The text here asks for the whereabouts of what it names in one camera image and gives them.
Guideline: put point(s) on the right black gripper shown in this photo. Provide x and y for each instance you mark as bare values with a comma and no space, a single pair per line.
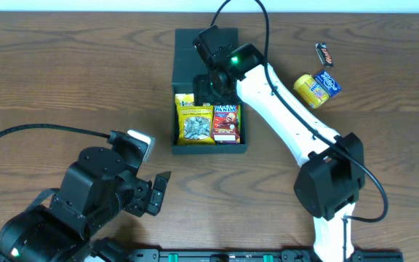
209,94

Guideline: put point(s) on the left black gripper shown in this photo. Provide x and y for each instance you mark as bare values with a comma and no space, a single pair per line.
144,196

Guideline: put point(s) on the red Hello Panda box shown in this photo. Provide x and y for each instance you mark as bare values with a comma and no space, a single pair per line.
226,124

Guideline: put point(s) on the yellow sunflower seed bag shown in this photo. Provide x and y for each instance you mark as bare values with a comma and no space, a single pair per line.
194,122

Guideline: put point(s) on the black gift box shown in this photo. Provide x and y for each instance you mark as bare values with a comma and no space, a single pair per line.
186,66

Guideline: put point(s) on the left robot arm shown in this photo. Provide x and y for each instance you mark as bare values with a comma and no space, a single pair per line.
59,224

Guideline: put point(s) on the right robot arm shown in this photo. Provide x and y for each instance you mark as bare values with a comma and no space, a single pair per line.
331,172

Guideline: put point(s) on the yellow M&M's tube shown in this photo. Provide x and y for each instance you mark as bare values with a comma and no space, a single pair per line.
311,91

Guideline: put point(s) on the black Mars chocolate bar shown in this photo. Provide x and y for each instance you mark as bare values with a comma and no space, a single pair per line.
324,54

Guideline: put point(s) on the blue Eclipse gum box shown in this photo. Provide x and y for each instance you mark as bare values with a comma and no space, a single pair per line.
329,84

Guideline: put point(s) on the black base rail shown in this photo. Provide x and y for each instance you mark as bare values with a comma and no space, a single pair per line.
153,255

